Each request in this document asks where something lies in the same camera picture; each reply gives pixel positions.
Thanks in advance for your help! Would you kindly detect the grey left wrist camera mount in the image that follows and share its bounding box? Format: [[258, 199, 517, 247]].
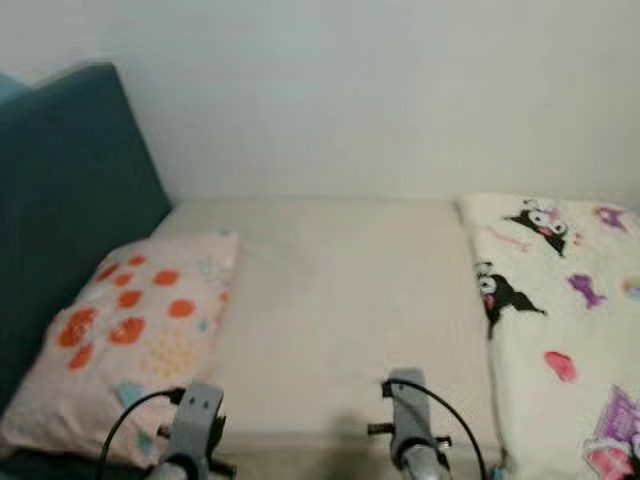
[[168, 382, 226, 467]]

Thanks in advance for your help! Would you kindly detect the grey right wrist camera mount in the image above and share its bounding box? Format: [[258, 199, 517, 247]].
[[384, 368, 433, 453]]

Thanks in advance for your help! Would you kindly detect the beige bed mattress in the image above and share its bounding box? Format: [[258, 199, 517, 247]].
[[150, 197, 509, 473]]

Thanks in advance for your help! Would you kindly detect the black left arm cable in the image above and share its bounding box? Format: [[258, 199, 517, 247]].
[[98, 388, 187, 480]]

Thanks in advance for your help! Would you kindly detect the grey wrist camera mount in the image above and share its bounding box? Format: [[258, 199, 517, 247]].
[[168, 382, 226, 467], [384, 368, 433, 453]]

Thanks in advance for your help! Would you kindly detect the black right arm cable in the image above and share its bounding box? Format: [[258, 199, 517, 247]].
[[384, 378, 491, 480]]

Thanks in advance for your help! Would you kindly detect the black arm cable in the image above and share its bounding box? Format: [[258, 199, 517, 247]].
[[384, 378, 491, 480], [98, 388, 187, 480]]

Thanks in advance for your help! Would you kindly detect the teal upholstered headboard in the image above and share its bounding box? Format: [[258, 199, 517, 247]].
[[0, 62, 174, 411]]

